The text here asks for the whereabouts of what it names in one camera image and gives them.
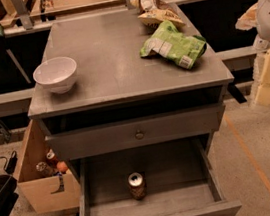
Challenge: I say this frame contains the open grey middle drawer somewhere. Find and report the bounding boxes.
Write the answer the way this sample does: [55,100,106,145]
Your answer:
[79,139,242,216]

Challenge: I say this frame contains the yellow chip bag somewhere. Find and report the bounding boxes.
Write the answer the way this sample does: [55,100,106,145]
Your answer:
[130,0,185,28]

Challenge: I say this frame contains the green chip bag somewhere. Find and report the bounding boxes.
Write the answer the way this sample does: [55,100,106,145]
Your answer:
[139,20,207,70]

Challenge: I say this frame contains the grey metal drawer cabinet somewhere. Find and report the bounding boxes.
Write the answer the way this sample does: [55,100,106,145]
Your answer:
[14,0,255,216]

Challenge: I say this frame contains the grey top drawer with knob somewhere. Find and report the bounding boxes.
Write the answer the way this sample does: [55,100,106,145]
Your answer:
[46,103,225,160]

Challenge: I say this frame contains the black power adapter cable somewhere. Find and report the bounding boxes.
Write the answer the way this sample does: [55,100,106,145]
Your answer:
[0,150,21,177]

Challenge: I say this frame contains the orange soda can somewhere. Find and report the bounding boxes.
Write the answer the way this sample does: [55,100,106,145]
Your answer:
[127,172,147,201]

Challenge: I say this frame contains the cardboard box with items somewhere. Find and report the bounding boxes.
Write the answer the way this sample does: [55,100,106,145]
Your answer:
[14,120,81,213]

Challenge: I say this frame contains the white ceramic bowl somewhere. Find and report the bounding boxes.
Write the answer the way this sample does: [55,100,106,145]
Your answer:
[33,56,78,94]

